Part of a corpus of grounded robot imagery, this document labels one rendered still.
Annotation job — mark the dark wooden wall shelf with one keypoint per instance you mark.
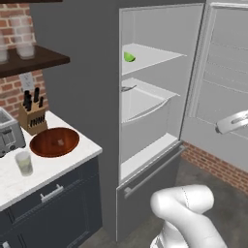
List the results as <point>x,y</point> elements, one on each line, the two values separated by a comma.
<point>35,61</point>

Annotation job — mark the silver cupboard knob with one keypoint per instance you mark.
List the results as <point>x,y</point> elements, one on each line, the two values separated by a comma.
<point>5,245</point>

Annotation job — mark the narrow dark blue drawer front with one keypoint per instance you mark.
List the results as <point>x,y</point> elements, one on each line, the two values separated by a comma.
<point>6,224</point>

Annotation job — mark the silver toaster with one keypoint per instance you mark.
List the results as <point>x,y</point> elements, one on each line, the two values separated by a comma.
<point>9,135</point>

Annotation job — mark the white fridge crisper drawer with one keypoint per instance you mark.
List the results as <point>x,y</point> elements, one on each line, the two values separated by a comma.
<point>145,129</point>

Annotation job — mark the brown wooden bowl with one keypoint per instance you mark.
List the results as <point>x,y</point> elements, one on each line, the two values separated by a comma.
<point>48,145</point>

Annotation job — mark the glass of lemonade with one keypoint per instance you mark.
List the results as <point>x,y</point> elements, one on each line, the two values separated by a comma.
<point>24,164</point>

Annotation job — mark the dark upper cupboard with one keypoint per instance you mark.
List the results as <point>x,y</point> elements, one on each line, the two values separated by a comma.
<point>29,1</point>

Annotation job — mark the white wall socket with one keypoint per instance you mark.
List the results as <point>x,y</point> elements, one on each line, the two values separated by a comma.
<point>27,81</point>

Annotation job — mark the dark blue cupboard door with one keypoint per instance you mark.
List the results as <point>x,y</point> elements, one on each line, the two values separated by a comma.
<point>61,223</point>

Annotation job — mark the grey freezer drawer front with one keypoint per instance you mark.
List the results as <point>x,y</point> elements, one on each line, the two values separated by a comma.
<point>145,210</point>

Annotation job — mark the clear ice cube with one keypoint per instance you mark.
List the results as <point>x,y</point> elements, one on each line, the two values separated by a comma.
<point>60,142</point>

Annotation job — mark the white fridge shelf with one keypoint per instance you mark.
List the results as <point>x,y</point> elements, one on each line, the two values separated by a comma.
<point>151,56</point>

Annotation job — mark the green lemon wedge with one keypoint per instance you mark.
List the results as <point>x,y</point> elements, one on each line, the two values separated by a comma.
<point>129,57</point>

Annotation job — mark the large clear glass jar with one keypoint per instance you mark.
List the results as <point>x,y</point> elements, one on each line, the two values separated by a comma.
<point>23,38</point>

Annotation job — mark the grey fridge door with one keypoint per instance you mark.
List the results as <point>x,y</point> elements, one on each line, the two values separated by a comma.
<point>223,64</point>

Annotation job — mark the grey fridge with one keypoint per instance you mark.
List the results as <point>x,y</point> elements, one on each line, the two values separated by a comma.
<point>80,80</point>

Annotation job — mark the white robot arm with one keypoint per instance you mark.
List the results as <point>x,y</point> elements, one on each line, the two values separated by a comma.
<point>189,213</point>

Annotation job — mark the wooden knife block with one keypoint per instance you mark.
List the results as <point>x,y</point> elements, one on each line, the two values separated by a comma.
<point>32,121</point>

